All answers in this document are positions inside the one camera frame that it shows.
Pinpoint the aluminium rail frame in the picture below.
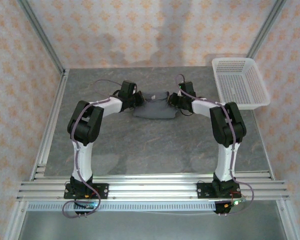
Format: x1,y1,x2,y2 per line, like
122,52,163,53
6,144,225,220
16,170,291,201

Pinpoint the circuit board with green light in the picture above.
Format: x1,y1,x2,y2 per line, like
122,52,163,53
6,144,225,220
222,199,248,209
73,201,102,210

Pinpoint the white perforated plastic basket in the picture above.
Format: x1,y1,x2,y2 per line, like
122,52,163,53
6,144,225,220
211,57,271,111

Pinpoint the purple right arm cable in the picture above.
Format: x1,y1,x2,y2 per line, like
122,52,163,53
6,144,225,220
174,73,255,216

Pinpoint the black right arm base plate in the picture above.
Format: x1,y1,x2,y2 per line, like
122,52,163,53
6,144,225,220
196,182,241,200

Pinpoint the grey t-shirt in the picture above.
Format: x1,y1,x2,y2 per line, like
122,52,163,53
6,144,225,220
132,91,178,120

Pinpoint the black mounting bracket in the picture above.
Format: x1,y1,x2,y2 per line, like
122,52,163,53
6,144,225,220
213,202,232,216

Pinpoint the slotted white cable tray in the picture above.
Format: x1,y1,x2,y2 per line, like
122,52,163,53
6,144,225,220
27,201,218,213

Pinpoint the aluminium corner post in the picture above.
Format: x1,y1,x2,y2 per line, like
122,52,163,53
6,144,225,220
246,0,288,59
16,0,68,74

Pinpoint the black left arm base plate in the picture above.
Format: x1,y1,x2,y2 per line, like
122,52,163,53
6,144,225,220
64,183,110,201

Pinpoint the grey metal sheet panel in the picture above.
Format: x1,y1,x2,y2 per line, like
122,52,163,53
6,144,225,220
19,209,290,240

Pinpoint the aluminium frame leg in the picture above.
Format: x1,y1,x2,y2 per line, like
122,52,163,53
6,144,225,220
276,199,300,240
3,199,28,240

